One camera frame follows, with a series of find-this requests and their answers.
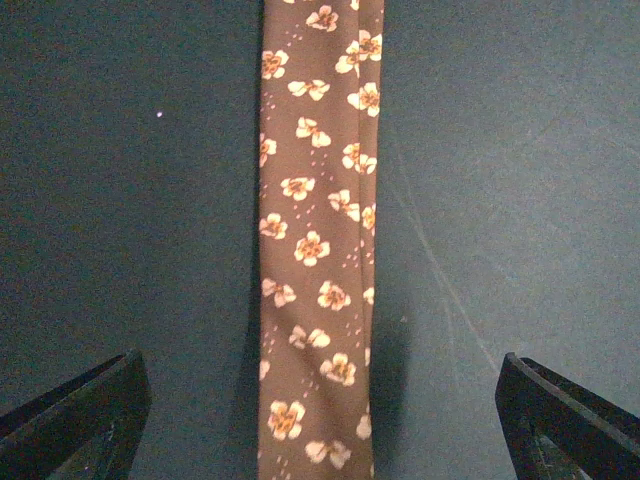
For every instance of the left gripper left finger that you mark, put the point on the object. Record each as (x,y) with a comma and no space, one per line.
(87,428)

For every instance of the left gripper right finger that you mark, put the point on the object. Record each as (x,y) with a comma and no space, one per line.
(557,429)

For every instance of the brown floral tie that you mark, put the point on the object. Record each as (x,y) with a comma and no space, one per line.
(319,114)

